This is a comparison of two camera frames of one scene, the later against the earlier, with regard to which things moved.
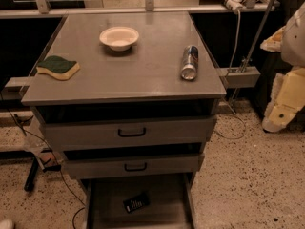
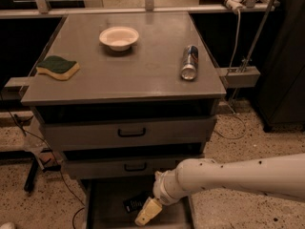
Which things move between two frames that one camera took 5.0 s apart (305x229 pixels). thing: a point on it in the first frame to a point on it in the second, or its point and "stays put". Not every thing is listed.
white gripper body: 294,43 to 159,190
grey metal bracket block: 247,76 stays put
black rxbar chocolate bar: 136,202 stays put
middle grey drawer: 125,165 stays put
